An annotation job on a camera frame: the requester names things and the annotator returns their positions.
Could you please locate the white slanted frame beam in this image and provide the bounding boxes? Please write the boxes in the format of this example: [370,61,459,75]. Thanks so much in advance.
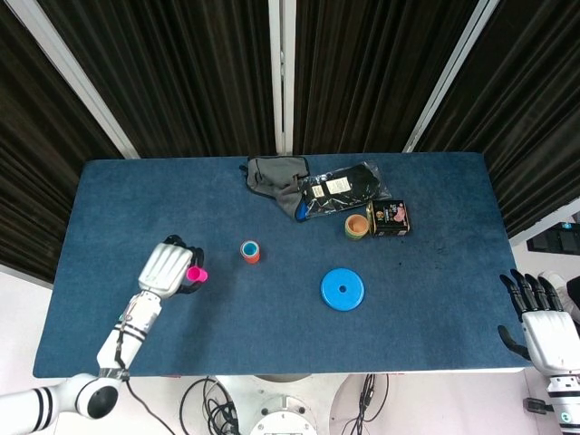
[6,0,140,160]
[402,0,499,153]

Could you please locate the grey crumpled cloth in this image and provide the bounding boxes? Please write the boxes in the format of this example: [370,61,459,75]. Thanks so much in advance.
[238,156,312,223]

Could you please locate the orange plastic cup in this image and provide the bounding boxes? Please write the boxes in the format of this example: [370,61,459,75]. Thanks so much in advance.
[239,240,262,266]

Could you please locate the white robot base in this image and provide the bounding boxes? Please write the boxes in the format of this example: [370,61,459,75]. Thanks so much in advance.
[217,373,350,435]

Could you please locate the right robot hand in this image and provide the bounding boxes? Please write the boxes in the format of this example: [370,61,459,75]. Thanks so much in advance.
[497,268,580,376]

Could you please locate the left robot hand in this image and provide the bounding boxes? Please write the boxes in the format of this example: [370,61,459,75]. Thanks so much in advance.
[137,234,208,301]

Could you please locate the black monitor screen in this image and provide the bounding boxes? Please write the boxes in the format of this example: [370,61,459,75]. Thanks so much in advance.
[525,228,580,255]

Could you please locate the black socks in plastic bag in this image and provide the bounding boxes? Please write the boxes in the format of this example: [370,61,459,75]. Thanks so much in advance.
[296,159,393,223]

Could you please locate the black rectangular tin can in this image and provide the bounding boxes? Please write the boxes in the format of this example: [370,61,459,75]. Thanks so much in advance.
[364,198,413,238]

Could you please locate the dark pleated curtain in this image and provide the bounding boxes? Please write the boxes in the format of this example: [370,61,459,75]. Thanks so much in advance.
[0,0,580,282]

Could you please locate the green and orange wooden cup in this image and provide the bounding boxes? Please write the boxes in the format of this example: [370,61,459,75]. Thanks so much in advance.
[343,213,369,241]

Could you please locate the small black device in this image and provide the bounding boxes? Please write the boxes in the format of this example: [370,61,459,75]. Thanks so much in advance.
[524,397,555,414]

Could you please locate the blue disc with hole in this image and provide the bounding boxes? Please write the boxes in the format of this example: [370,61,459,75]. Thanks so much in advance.
[319,267,366,313]

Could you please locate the white vertical frame post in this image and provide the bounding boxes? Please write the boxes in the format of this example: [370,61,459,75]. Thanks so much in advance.
[267,0,296,155]

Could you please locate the black cable bundle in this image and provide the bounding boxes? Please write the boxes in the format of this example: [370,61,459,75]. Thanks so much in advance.
[339,373,391,435]
[179,375,241,435]

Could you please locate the blue velvet table cover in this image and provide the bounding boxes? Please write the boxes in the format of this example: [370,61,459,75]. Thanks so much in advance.
[32,151,540,380]

